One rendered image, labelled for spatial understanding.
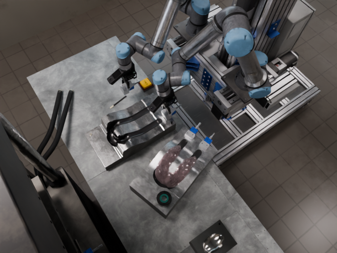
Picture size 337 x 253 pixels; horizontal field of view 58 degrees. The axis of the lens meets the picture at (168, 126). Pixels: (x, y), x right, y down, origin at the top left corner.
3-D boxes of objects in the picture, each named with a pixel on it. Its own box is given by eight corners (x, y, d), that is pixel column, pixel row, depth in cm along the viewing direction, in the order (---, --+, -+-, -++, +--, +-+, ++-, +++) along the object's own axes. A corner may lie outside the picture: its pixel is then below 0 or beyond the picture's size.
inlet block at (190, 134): (196, 122, 195) (197, 118, 190) (202, 127, 194) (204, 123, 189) (184, 137, 190) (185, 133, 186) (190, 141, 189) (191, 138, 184)
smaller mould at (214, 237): (217, 221, 171) (219, 219, 165) (234, 245, 166) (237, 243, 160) (188, 242, 166) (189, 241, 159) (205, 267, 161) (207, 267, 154)
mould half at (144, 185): (182, 130, 196) (184, 122, 186) (215, 154, 189) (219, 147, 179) (130, 190, 177) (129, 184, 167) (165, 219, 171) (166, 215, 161)
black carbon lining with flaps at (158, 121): (150, 105, 195) (150, 98, 186) (164, 124, 189) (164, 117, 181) (102, 132, 185) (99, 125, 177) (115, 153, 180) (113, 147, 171)
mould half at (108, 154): (153, 100, 205) (153, 89, 193) (175, 129, 196) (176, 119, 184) (86, 137, 191) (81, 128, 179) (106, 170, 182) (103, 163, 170)
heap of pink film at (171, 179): (176, 142, 185) (177, 137, 178) (199, 160, 181) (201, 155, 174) (148, 174, 176) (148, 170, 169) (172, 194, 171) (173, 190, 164)
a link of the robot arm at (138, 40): (151, 47, 173) (140, 59, 168) (136, 38, 175) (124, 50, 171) (151, 37, 166) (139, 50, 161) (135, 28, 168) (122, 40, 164)
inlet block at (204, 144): (210, 132, 193) (211, 128, 188) (216, 137, 191) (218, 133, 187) (198, 147, 188) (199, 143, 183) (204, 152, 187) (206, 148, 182)
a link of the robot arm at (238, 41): (269, 75, 171) (245, 7, 127) (274, 98, 164) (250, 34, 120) (247, 81, 176) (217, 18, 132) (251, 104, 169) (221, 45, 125)
